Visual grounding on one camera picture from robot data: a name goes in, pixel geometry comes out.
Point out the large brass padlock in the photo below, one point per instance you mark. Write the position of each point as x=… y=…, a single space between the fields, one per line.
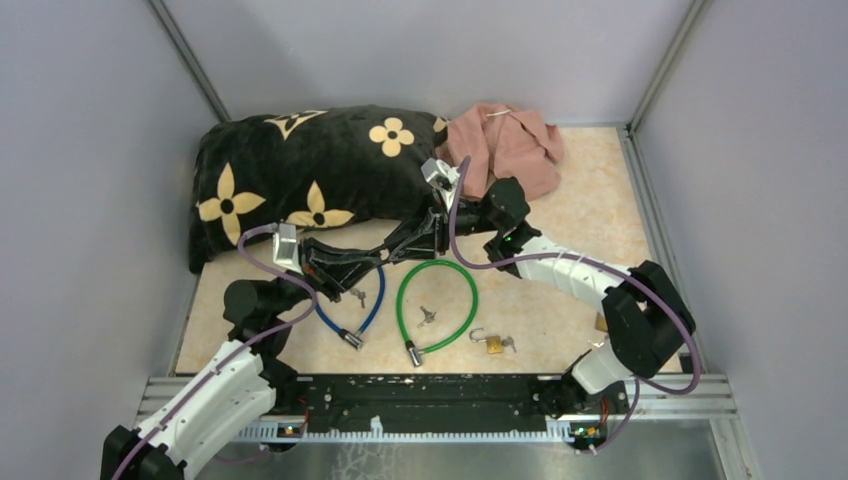
x=601 y=323

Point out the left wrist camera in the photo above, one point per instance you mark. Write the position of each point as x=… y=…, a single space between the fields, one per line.
x=285 y=248

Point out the pink cloth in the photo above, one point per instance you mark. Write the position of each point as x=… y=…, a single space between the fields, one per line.
x=503 y=141

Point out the black floral pillow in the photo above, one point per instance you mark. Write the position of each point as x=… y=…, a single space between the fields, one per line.
x=314 y=169

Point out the small brass padlock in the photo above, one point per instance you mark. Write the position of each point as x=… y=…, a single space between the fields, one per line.
x=494 y=344

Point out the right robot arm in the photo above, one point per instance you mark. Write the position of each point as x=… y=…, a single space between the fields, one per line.
x=647 y=320

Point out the blue cable lock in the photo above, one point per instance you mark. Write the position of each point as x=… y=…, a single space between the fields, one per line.
x=354 y=339

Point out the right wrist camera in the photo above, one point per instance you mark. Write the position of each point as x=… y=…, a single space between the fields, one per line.
x=440 y=173

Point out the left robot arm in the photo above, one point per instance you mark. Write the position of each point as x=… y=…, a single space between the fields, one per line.
x=245 y=378

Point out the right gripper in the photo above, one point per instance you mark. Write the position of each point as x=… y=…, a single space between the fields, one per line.
x=422 y=244

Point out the green lock keys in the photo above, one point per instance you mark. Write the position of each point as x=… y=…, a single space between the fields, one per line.
x=428 y=317

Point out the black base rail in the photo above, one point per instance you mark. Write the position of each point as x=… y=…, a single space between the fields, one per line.
x=441 y=403

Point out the silver key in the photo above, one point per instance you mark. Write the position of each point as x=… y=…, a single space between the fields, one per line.
x=359 y=295

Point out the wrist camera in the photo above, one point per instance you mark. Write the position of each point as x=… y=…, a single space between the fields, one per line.
x=440 y=173
x=285 y=248

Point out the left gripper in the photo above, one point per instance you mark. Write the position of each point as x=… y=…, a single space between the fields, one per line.
x=324 y=261

